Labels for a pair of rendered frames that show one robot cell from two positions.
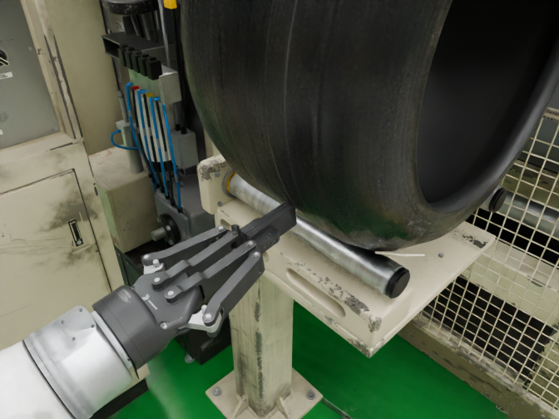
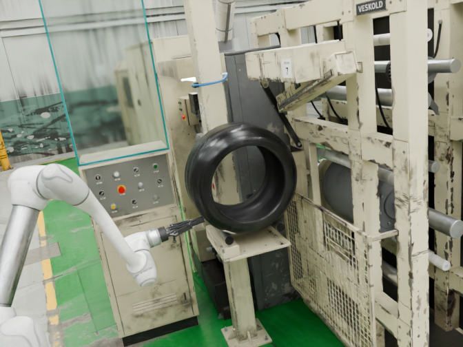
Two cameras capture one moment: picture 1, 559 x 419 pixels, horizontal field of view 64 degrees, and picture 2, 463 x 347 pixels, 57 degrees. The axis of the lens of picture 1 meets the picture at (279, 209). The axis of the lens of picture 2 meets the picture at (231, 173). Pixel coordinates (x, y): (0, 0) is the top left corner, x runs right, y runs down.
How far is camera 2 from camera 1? 1.77 m
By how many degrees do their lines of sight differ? 32
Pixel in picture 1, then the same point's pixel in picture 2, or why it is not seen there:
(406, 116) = (209, 195)
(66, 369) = (149, 234)
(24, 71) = (166, 184)
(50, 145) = (169, 206)
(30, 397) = (143, 237)
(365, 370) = (300, 336)
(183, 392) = (212, 328)
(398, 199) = (214, 213)
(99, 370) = (154, 236)
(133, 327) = (161, 231)
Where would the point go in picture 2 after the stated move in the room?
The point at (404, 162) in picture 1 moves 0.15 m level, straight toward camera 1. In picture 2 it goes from (212, 205) to (189, 216)
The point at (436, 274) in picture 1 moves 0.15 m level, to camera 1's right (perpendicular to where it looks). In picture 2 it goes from (259, 248) to (286, 251)
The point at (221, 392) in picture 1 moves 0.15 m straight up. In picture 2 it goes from (227, 330) to (224, 311)
